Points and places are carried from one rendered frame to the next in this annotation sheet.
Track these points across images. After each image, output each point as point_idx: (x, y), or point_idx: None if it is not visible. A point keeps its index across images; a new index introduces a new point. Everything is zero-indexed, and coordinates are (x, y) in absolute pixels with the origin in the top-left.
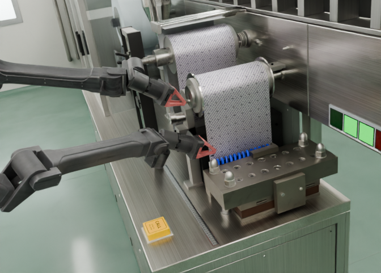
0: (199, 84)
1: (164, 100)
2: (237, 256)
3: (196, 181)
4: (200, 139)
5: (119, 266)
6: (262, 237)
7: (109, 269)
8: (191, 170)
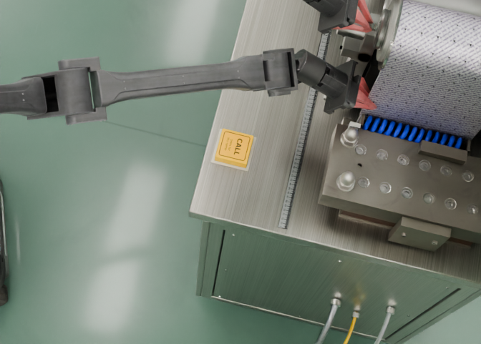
0: (396, 39)
1: (327, 29)
2: (303, 247)
3: None
4: (353, 96)
5: None
6: (345, 253)
7: None
8: None
